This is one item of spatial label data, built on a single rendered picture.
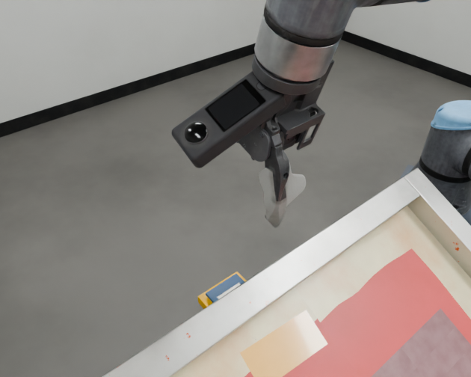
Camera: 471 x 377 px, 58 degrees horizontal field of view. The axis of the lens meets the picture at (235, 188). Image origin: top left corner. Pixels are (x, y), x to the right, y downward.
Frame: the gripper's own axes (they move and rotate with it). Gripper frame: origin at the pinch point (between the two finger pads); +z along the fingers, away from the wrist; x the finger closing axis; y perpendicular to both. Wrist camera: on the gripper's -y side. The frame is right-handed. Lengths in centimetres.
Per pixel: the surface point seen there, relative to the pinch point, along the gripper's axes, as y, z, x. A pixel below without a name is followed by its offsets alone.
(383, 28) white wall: 380, 180, 177
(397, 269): 15.8, 6.2, -20.5
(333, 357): -1.0, 6.7, -23.5
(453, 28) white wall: 380, 140, 113
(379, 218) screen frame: 16.3, 1.8, -13.8
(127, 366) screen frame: -22.4, 1.6, -11.4
